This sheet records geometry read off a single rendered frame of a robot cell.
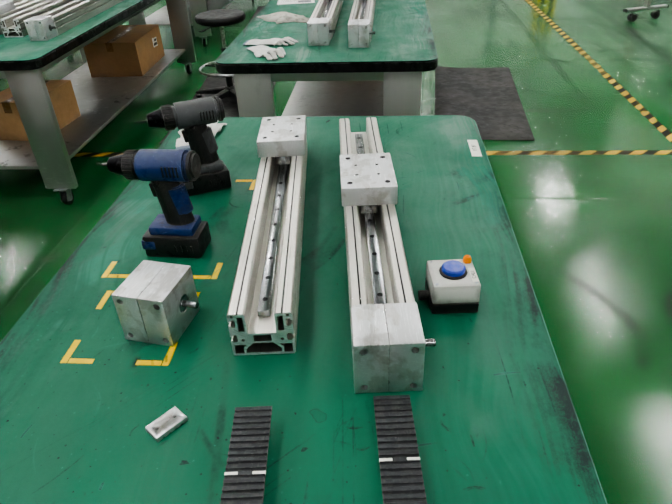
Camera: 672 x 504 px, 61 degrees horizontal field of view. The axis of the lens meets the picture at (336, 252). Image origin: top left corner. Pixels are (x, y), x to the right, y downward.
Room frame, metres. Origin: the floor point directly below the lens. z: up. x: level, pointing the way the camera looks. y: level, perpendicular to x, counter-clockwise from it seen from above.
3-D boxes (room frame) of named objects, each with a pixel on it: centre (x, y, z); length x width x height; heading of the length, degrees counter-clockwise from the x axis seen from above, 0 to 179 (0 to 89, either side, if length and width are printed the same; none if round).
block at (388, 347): (0.63, -0.08, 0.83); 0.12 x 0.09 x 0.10; 90
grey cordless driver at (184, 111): (1.26, 0.34, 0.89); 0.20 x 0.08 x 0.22; 111
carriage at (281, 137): (1.32, 0.12, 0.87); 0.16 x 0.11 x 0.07; 0
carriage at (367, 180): (1.07, -0.07, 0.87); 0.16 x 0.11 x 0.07; 0
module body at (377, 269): (1.07, -0.07, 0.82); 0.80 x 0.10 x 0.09; 0
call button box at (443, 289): (0.79, -0.19, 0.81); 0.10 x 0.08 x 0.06; 90
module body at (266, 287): (1.07, 0.12, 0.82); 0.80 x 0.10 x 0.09; 0
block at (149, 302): (0.76, 0.29, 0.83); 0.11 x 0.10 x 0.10; 74
